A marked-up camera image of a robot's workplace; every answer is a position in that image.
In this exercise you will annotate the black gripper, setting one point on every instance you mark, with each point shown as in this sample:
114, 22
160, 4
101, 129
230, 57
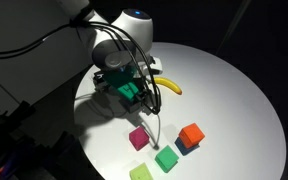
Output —
128, 101

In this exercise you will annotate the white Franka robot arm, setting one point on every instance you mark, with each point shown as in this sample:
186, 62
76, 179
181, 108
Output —
117, 33

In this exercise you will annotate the pink block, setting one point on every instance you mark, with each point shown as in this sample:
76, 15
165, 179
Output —
139, 138

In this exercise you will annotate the orange block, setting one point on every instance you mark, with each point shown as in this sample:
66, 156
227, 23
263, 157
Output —
192, 135

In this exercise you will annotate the blue block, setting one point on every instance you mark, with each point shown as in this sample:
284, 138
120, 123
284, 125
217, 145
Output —
183, 149

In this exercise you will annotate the lime green block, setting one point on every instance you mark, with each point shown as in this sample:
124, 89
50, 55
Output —
141, 173

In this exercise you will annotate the black white letter cube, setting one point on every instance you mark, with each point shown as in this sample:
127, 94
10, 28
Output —
99, 83

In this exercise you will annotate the yellow banana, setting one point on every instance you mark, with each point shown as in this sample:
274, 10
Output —
170, 86

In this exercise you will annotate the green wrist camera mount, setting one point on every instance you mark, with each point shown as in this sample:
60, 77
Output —
125, 86

